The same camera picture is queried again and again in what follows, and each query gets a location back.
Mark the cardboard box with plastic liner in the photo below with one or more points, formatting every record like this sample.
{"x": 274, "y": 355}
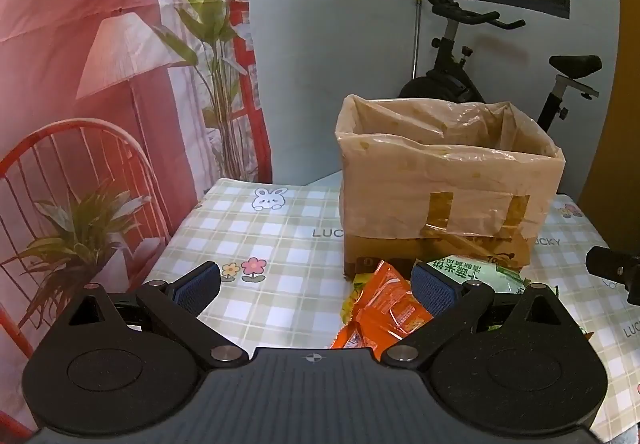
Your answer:
{"x": 425, "y": 184}

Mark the orange snack packet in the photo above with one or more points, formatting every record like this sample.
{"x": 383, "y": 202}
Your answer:
{"x": 385, "y": 304}

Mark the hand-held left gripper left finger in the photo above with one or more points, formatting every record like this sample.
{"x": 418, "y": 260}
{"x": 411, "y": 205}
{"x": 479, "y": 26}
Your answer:
{"x": 200, "y": 286}

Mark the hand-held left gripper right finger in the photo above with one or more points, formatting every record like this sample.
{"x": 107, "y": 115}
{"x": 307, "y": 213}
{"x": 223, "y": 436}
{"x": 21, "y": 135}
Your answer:
{"x": 432, "y": 289}

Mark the large green white snack packet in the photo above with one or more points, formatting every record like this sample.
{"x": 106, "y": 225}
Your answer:
{"x": 480, "y": 271}

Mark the black exercise bike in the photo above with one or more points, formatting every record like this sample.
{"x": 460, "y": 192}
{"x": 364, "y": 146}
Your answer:
{"x": 450, "y": 79}

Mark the yellow snack packet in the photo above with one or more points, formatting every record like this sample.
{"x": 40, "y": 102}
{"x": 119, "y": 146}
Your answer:
{"x": 352, "y": 299}

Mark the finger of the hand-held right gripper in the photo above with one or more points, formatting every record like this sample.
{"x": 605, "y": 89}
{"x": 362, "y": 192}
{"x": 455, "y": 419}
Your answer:
{"x": 610, "y": 264}

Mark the checked tablecloth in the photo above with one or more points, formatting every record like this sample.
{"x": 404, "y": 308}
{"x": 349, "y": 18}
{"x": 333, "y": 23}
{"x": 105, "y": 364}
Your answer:
{"x": 280, "y": 274}

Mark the metal pole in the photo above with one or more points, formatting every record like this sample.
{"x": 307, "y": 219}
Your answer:
{"x": 416, "y": 34}

